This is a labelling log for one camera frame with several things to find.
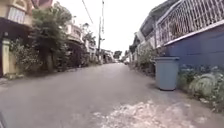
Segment utility pole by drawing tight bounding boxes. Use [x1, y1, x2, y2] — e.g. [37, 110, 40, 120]
[96, 16, 103, 64]

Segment grey asphalt road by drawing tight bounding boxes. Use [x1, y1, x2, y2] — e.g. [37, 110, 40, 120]
[0, 62, 224, 128]

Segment overhead wires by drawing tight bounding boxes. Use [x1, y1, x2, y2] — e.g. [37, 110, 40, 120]
[81, 0, 106, 34]

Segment row of houses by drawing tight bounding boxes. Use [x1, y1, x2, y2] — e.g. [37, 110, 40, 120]
[65, 22, 114, 68]
[121, 0, 181, 73]

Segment leafy tree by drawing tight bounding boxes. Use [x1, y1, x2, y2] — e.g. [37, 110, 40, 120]
[29, 2, 73, 72]

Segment blue wall with white railing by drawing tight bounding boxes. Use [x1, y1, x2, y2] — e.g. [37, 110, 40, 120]
[153, 0, 224, 73]

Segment green bush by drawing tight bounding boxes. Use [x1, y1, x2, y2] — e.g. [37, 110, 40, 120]
[177, 65, 224, 108]

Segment yellow and red house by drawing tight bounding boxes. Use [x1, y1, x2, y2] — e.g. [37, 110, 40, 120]
[0, 0, 54, 78]

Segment grey-blue bin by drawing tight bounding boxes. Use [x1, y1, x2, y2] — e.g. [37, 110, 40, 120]
[154, 56, 181, 92]

